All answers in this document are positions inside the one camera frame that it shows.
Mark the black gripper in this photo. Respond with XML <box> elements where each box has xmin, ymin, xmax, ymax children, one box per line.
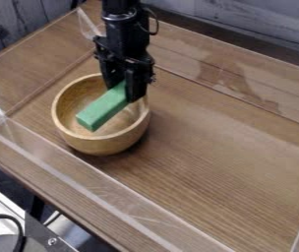
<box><xmin>93</xmin><ymin>35</ymin><xmax>154</xmax><ymax>103</ymax></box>

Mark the green rectangular block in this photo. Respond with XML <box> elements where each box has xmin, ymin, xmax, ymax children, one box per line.
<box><xmin>76</xmin><ymin>81</ymin><xmax>128</xmax><ymax>132</ymax></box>

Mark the brown wooden bowl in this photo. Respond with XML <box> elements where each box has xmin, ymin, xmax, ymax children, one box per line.
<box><xmin>50</xmin><ymin>73</ymin><xmax>150</xmax><ymax>156</ymax></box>

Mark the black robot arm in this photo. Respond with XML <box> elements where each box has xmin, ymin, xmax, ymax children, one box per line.
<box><xmin>93</xmin><ymin>0</ymin><xmax>158</xmax><ymax>102</ymax></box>

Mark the clear acrylic barrier wall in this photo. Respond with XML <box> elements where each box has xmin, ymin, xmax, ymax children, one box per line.
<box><xmin>0</xmin><ymin>2</ymin><xmax>299</xmax><ymax>252</ymax></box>

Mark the grey metal bracket with screw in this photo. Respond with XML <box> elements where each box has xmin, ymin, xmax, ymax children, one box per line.
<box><xmin>23</xmin><ymin>215</ymin><xmax>78</xmax><ymax>252</ymax></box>

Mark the black cable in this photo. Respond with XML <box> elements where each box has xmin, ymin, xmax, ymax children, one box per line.
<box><xmin>0</xmin><ymin>214</ymin><xmax>26</xmax><ymax>252</ymax></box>

